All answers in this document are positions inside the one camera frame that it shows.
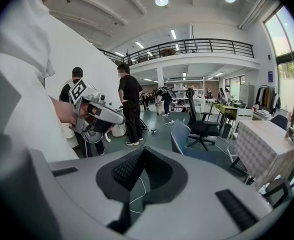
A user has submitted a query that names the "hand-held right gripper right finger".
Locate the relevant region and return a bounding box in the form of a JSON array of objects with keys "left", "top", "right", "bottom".
[{"left": 123, "top": 146, "right": 274, "bottom": 240}]

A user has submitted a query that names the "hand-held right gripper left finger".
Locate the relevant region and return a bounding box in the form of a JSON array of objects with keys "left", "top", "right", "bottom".
[{"left": 28, "top": 146, "right": 146, "bottom": 235}]

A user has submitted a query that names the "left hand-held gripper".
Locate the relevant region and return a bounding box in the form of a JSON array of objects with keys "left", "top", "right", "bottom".
[{"left": 68, "top": 78, "right": 127, "bottom": 144}]

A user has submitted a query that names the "blue-grey chair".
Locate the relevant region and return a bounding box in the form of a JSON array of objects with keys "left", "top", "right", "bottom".
[{"left": 170, "top": 118, "right": 219, "bottom": 165}]

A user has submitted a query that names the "person's left forearm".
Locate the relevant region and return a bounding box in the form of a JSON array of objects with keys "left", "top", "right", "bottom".
[{"left": 48, "top": 96, "right": 77, "bottom": 125}]

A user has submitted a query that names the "black office chair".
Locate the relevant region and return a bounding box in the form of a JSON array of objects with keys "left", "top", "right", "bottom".
[{"left": 185, "top": 87, "right": 221, "bottom": 152}]

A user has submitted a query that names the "black armrest chair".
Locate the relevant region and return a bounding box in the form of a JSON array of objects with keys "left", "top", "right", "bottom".
[{"left": 261, "top": 177, "right": 294, "bottom": 209}]

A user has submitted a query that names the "dark chair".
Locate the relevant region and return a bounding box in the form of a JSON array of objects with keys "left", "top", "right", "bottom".
[{"left": 270, "top": 114, "right": 289, "bottom": 131}]

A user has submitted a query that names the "person's left hand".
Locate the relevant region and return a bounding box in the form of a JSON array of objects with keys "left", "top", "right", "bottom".
[{"left": 71, "top": 102, "right": 99, "bottom": 125}]

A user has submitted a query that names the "white bucket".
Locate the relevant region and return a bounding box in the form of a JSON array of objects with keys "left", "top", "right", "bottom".
[{"left": 111, "top": 122, "right": 127, "bottom": 138}]

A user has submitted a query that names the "table with checkered cloth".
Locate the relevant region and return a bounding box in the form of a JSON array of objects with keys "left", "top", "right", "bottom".
[{"left": 230, "top": 119, "right": 294, "bottom": 191}]

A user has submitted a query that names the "white storage shelf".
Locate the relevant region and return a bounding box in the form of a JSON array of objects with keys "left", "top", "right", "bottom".
[{"left": 163, "top": 77, "right": 206, "bottom": 113}]

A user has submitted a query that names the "green desk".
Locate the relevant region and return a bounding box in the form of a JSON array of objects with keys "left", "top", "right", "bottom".
[{"left": 211, "top": 102, "right": 239, "bottom": 127}]

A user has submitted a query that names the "person's white shirt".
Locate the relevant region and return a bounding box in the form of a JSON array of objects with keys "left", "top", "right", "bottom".
[{"left": 0, "top": 0, "right": 80, "bottom": 164}]

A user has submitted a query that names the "black balcony railing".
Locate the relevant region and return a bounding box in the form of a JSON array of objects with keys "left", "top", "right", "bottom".
[{"left": 97, "top": 38, "right": 255, "bottom": 66}]

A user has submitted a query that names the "clothes rack with coats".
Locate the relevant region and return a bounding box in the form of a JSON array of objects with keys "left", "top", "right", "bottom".
[{"left": 255, "top": 84, "right": 282, "bottom": 115}]

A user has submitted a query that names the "white floor cable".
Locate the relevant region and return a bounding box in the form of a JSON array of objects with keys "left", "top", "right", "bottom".
[{"left": 128, "top": 175, "right": 148, "bottom": 214}]

